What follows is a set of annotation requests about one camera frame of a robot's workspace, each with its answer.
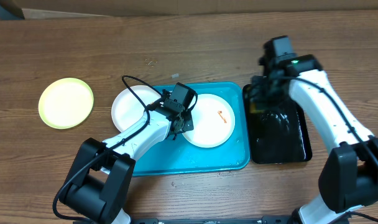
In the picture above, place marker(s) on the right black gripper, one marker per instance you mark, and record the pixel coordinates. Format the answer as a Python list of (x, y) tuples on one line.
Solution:
[(259, 86)]

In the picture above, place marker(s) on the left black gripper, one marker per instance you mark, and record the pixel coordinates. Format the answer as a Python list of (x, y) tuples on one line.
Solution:
[(189, 122)]

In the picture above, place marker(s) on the green yellow sponge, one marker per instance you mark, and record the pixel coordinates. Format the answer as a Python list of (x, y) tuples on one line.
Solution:
[(253, 108)]

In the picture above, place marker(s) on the white plate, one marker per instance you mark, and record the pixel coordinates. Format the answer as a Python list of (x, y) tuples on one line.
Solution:
[(127, 110), (213, 121)]

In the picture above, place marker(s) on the lime green plate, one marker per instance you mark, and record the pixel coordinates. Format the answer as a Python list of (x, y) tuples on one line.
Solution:
[(65, 103)]

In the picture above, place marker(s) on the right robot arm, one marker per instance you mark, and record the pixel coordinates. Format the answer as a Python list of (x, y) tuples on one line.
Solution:
[(349, 179)]

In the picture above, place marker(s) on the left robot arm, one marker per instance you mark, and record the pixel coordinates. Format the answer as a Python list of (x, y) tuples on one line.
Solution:
[(98, 180)]

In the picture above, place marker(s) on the teal plastic tray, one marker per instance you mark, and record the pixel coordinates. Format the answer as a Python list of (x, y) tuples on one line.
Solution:
[(181, 157)]

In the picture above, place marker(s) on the black rectangular tray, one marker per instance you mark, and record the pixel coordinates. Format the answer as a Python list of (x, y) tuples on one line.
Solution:
[(278, 135)]

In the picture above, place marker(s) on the cardboard panel at back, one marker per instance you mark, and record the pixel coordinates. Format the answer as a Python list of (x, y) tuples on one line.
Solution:
[(185, 7)]

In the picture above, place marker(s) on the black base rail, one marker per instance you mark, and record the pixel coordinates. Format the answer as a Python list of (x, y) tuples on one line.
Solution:
[(268, 219)]

